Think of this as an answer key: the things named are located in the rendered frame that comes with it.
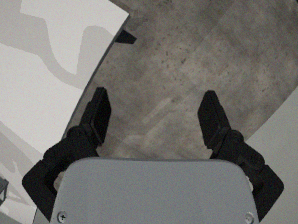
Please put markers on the grey server rack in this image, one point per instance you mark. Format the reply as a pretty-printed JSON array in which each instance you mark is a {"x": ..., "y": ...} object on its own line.
[{"x": 3, "y": 183}]

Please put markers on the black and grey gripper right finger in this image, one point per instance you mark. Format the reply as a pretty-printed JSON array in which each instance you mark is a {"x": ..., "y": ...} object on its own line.
[{"x": 217, "y": 133}]

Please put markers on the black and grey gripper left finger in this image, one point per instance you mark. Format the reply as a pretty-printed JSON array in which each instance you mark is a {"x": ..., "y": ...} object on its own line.
[{"x": 39, "y": 180}]

